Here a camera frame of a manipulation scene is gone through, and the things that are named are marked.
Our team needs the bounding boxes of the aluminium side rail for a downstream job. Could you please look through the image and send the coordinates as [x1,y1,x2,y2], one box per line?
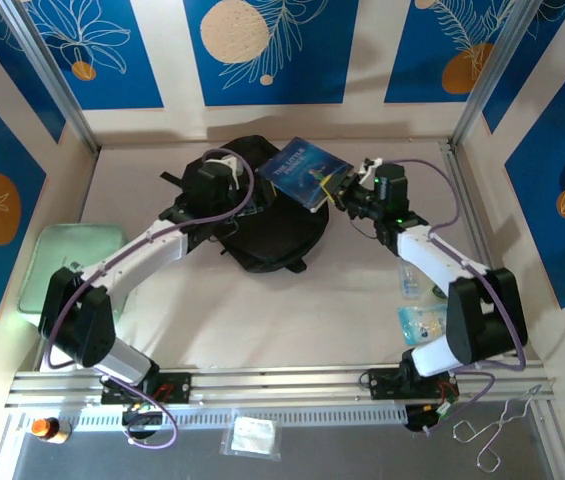
[441,142,521,361]

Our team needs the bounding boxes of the mint green zip pouch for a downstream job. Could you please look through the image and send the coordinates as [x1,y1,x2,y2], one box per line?
[16,223,131,321]

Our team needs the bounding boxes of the metal wire tongs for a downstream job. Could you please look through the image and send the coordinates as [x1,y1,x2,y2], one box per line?
[451,383,543,472]

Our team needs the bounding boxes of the white slotted cable duct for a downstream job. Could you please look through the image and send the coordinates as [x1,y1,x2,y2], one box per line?
[9,405,408,429]

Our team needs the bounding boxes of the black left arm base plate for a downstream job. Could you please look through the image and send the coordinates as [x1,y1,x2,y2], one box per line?
[100,370,193,405]

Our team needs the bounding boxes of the blue Little Prince book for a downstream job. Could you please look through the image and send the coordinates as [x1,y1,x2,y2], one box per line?
[254,137,356,215]

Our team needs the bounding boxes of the aluminium mounting rail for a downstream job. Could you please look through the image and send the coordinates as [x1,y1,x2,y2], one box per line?
[4,362,558,409]

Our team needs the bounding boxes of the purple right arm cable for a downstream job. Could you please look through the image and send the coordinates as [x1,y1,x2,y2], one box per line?
[379,158,528,436]

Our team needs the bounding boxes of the brown bottle orange cap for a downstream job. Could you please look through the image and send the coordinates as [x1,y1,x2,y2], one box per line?
[30,415,72,445]

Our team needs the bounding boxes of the clear bag with white pad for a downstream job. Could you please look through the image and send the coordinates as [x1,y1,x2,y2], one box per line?
[219,409,283,462]

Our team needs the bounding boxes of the grey metal plate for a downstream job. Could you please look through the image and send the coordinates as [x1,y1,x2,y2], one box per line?
[9,399,563,480]

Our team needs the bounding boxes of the small clear plastic packet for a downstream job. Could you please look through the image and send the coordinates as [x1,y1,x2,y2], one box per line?
[398,257,426,301]

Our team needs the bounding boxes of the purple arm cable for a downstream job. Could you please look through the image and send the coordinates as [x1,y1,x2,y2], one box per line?
[379,158,528,436]
[41,148,258,449]

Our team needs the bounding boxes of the black backpack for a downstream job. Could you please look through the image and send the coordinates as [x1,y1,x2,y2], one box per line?
[159,134,331,274]

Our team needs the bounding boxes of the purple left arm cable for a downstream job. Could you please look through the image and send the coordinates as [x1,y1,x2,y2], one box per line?
[41,148,258,449]

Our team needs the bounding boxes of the aluminium frame post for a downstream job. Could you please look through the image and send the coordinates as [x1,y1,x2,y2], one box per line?
[0,0,102,155]
[450,0,556,147]

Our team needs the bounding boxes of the light blue wipes packet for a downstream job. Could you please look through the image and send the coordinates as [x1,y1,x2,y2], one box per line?
[396,303,451,347]

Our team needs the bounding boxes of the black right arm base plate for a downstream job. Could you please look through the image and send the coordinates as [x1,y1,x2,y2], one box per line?
[367,367,461,401]

